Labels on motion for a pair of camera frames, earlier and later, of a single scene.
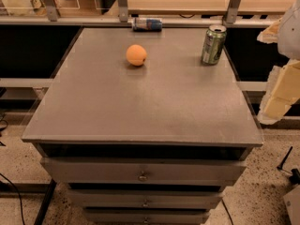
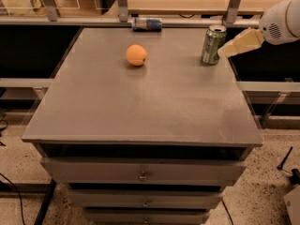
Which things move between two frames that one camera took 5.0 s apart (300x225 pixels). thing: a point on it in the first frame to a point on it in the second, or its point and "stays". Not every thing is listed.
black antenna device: [294, 173] stays
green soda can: [213, 44] stays
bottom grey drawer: [144, 217] stays
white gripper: [291, 37] to [274, 24]
